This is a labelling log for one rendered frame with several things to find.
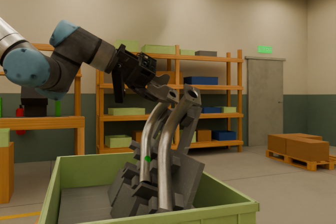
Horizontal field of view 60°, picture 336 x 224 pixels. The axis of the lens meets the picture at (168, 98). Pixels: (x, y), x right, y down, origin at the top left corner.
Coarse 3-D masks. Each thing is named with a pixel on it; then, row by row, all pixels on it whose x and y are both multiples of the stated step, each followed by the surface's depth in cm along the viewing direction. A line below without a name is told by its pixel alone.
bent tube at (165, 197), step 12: (192, 96) 68; (180, 108) 67; (168, 120) 70; (168, 132) 70; (168, 144) 70; (168, 156) 67; (168, 168) 64; (168, 180) 62; (168, 192) 59; (168, 204) 57
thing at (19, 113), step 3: (21, 105) 515; (18, 108) 509; (21, 108) 511; (18, 111) 507; (21, 111) 509; (18, 114) 507; (21, 114) 509; (18, 132) 507; (21, 132) 509; (24, 132) 514
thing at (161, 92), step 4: (152, 84) 80; (164, 84) 80; (148, 88) 80; (152, 88) 80; (156, 88) 80; (160, 88) 80; (164, 88) 80; (168, 88) 80; (152, 92) 81; (156, 92) 81; (160, 92) 81; (164, 92) 81; (156, 96) 81; (160, 96) 82; (164, 96) 82; (156, 100) 81; (160, 100) 82; (164, 100) 82; (168, 100) 83
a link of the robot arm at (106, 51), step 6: (102, 42) 74; (102, 48) 73; (108, 48) 74; (114, 48) 76; (96, 54) 73; (102, 54) 73; (108, 54) 74; (114, 54) 75; (96, 60) 73; (102, 60) 74; (108, 60) 74; (96, 66) 75; (102, 66) 75
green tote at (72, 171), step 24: (72, 168) 105; (96, 168) 108; (48, 192) 65; (216, 192) 74; (240, 192) 65; (48, 216) 56; (144, 216) 52; (168, 216) 53; (192, 216) 54; (216, 216) 56; (240, 216) 58
